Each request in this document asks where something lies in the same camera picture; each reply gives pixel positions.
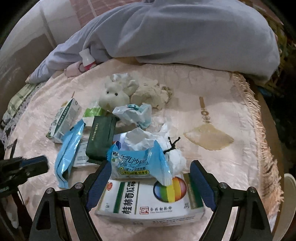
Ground white plush toy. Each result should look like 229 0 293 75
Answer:
99 81 130 110

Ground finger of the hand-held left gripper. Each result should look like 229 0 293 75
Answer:
20 155 49 179

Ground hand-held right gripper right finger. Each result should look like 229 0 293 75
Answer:
189 160 273 241

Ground pink checked cloth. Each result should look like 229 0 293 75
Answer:
72 0 111 30

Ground beige cloth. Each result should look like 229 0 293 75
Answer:
131 81 173 110

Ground small pink pouch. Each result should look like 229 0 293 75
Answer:
64 61 85 77

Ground long light blue wrapper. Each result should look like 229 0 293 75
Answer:
54 119 85 189

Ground green and white packet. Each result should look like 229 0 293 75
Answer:
83 101 107 127

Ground green and white box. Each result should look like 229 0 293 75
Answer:
46 98 81 144

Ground blue and white box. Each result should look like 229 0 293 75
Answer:
73 133 126 168

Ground green plaid cloth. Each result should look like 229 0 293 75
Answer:
0 82 38 139

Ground grey-blue duvet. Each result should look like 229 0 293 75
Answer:
25 0 281 84

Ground dark green packet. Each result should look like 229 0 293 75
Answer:
85 115 119 164

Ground white box with rainbow circle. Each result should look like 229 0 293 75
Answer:
95 173 206 226

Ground blue biscuit wrapper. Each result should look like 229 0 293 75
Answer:
107 140 173 186

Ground white-blue plastic bag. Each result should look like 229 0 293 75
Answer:
112 103 152 129

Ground black twig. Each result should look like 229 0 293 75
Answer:
164 136 181 154

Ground white bottle with pink cap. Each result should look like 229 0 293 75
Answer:
79 48 96 71

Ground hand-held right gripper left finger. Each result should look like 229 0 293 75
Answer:
29 159 114 241

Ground white round bin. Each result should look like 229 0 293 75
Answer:
281 173 294 214

